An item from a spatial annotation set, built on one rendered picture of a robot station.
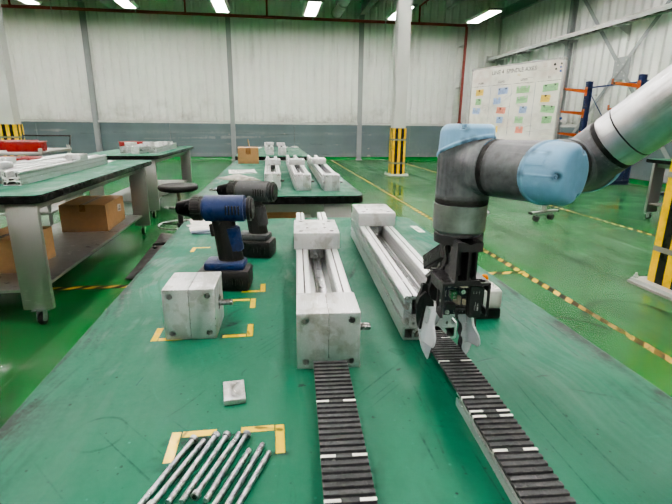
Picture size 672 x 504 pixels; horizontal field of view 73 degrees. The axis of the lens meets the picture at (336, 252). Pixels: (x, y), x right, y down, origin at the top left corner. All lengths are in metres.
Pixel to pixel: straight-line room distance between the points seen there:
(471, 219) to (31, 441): 0.63
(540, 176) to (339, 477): 0.39
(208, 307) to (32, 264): 2.30
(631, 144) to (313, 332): 0.50
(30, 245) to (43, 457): 2.44
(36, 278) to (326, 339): 2.52
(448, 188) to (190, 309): 0.49
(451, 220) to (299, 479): 0.38
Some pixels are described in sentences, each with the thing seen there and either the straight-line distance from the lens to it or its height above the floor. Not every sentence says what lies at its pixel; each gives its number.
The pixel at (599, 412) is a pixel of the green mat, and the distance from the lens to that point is 0.75.
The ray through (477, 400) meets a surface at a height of 0.81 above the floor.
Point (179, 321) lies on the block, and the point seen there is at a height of 0.82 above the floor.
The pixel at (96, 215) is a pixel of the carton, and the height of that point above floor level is 0.36.
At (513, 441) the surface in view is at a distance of 0.59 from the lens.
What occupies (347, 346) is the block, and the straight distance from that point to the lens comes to 0.73.
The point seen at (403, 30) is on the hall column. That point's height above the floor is 3.18.
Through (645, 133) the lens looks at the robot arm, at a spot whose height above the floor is 1.15.
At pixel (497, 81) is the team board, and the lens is 6.94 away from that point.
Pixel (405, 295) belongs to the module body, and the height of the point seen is 0.86.
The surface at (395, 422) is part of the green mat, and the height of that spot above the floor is 0.78.
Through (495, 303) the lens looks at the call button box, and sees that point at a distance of 0.97.
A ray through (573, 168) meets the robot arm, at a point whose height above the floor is 1.11.
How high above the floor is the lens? 1.15
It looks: 16 degrees down
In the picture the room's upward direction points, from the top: 1 degrees clockwise
